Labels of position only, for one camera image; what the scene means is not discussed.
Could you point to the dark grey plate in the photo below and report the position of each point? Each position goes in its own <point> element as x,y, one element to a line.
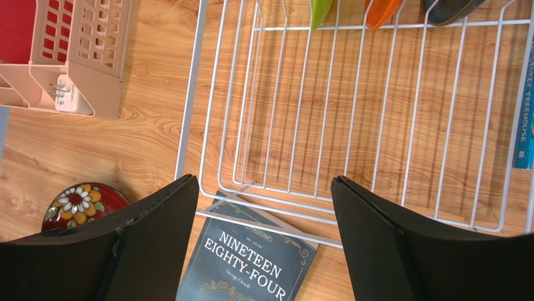
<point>446,12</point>

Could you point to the red floral plate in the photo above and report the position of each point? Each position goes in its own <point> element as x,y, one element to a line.
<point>82,203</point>

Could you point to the blue treehouse book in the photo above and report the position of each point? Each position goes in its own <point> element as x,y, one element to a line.
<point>523,156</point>

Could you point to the orange plate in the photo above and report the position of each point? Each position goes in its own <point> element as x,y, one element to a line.
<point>380,11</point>

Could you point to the Nineteen Eighty-Four book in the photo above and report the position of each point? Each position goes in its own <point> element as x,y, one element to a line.
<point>236,262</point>

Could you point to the white wire dish rack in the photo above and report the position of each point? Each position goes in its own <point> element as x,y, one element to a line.
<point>425,116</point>

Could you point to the pink plastic file organizer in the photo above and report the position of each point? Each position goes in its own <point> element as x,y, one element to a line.
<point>88,41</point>

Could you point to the green plate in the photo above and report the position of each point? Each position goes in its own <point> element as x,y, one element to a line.
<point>319,11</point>

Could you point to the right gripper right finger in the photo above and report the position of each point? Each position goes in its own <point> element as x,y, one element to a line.
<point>393,253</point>

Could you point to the white power adapter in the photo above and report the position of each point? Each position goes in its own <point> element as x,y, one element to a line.
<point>67,97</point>

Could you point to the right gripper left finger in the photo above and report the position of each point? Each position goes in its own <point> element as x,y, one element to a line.
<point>134,253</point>

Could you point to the red plastic folder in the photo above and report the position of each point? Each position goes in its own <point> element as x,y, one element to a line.
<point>17,24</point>

